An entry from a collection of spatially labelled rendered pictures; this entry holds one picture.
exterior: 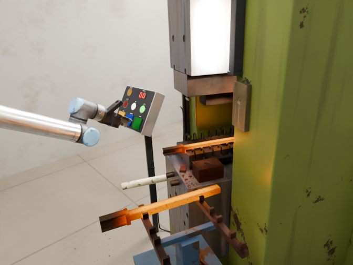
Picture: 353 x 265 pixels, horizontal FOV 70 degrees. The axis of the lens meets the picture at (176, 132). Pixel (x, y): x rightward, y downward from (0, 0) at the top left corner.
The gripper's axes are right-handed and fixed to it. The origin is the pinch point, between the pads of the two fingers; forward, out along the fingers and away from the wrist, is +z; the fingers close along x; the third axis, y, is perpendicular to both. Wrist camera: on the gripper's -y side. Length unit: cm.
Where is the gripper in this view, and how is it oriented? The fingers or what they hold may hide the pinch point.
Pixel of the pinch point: (131, 119)
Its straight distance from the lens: 157.9
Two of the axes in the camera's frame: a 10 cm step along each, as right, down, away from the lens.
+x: 6.7, 2.4, -7.0
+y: -3.3, 9.4, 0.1
